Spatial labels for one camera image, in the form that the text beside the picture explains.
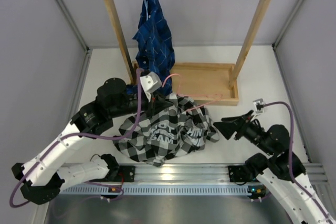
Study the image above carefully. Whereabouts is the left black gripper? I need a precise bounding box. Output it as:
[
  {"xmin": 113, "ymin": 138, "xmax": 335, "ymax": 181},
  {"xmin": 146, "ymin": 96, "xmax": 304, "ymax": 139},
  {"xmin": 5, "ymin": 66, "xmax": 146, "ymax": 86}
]
[{"xmin": 109, "ymin": 90, "xmax": 174, "ymax": 120}]

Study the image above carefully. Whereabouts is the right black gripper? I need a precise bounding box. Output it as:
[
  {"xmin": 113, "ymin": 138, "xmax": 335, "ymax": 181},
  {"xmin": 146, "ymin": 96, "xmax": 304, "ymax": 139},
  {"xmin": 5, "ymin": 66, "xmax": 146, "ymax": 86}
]
[{"xmin": 213, "ymin": 110, "xmax": 274, "ymax": 155}]

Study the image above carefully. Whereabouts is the black white checkered shirt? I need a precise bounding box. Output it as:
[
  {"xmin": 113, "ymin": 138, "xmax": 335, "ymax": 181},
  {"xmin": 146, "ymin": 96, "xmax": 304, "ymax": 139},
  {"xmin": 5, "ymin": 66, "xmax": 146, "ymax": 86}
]
[{"xmin": 114, "ymin": 93, "xmax": 219, "ymax": 167}]

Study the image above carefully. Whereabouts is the pink wire hanger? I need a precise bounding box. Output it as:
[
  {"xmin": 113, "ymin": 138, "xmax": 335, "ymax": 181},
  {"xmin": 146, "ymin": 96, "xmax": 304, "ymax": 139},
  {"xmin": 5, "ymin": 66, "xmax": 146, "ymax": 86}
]
[{"xmin": 161, "ymin": 73, "xmax": 222, "ymax": 111}]

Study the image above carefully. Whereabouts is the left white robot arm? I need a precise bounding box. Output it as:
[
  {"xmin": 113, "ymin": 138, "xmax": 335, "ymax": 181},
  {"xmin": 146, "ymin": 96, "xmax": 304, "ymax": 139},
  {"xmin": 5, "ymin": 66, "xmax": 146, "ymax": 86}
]
[{"xmin": 10, "ymin": 72, "xmax": 170, "ymax": 205}]

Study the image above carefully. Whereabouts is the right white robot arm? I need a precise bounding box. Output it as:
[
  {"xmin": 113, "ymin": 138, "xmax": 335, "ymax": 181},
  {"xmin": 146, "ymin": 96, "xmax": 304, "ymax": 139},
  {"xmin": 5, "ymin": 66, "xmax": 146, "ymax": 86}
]
[{"xmin": 214, "ymin": 111, "xmax": 335, "ymax": 223}]

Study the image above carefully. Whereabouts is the blue plaid shirt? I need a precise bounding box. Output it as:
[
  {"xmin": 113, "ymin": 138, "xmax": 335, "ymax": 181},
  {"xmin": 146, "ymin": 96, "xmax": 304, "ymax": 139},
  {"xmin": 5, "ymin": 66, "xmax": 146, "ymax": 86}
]
[{"xmin": 133, "ymin": 0, "xmax": 175, "ymax": 96}]

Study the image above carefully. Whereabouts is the wooden clothes rack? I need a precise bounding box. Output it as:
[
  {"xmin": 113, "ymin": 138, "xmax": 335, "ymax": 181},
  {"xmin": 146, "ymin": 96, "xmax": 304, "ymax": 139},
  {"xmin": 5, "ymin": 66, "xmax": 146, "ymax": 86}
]
[{"xmin": 103, "ymin": 0, "xmax": 271, "ymax": 106}]

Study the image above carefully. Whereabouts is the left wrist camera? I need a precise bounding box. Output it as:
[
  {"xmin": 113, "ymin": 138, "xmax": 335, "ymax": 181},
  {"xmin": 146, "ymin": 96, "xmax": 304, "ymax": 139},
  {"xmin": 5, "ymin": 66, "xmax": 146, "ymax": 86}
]
[{"xmin": 140, "ymin": 71, "xmax": 162, "ymax": 101}]

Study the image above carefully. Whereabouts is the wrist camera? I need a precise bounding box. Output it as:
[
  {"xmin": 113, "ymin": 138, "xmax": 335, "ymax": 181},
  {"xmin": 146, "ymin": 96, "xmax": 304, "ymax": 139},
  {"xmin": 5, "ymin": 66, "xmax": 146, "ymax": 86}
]
[
  {"xmin": 253, "ymin": 98, "xmax": 266, "ymax": 119},
  {"xmin": 140, "ymin": 71, "xmax": 162, "ymax": 101}
]

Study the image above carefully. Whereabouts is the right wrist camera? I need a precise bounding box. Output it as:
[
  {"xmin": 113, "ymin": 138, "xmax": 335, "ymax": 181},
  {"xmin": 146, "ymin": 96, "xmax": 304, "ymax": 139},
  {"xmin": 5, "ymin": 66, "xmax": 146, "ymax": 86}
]
[{"xmin": 253, "ymin": 98, "xmax": 266, "ymax": 119}]

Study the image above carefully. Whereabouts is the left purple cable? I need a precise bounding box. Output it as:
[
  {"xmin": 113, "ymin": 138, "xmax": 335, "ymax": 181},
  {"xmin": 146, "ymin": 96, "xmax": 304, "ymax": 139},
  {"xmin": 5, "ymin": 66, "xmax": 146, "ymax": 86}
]
[{"xmin": 9, "ymin": 68, "xmax": 145, "ymax": 208}]

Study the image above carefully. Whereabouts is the purple cable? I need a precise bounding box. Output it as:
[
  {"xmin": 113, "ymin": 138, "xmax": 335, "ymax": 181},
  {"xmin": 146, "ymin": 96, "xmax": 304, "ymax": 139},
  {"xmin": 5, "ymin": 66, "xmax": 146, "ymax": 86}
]
[
  {"xmin": 9, "ymin": 68, "xmax": 145, "ymax": 208},
  {"xmin": 258, "ymin": 100, "xmax": 331, "ymax": 219}
]

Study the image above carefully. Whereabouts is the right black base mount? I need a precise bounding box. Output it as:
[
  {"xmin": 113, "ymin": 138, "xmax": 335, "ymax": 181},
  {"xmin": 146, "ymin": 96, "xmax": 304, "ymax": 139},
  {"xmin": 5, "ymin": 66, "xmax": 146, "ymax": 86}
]
[{"xmin": 228, "ymin": 165, "xmax": 255, "ymax": 186}]

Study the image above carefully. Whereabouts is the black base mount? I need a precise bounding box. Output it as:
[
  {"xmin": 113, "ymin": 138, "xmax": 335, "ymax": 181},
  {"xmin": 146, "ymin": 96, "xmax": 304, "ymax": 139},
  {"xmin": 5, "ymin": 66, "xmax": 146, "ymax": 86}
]
[
  {"xmin": 228, "ymin": 165, "xmax": 255, "ymax": 186},
  {"xmin": 114, "ymin": 165, "xmax": 135, "ymax": 183}
]

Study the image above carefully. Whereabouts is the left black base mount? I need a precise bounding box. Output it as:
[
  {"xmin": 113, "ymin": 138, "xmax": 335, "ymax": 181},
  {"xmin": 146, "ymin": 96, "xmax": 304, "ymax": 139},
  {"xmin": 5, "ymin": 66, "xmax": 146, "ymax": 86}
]
[{"xmin": 114, "ymin": 165, "xmax": 135, "ymax": 183}]

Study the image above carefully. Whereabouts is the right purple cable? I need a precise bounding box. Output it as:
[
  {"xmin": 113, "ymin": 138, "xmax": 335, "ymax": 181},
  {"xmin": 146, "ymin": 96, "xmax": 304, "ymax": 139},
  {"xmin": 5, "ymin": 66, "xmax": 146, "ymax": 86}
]
[{"xmin": 258, "ymin": 100, "xmax": 331, "ymax": 219}]

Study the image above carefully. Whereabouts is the aluminium mounting rail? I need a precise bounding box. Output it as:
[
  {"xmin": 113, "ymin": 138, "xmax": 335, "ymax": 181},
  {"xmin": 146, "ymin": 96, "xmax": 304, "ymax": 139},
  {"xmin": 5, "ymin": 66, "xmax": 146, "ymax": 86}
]
[{"xmin": 62, "ymin": 163, "xmax": 329, "ymax": 183}]

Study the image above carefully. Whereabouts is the slotted grey cable duct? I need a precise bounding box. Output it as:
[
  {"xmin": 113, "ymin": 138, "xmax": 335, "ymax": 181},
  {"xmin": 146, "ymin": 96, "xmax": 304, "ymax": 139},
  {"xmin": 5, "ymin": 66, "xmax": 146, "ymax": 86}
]
[{"xmin": 60, "ymin": 184, "xmax": 266, "ymax": 196}]

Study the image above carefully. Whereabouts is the light blue wire hanger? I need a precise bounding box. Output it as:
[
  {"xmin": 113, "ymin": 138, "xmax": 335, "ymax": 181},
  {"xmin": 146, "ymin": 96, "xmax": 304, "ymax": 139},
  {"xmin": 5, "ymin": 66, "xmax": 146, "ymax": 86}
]
[{"xmin": 143, "ymin": 0, "xmax": 149, "ymax": 20}]

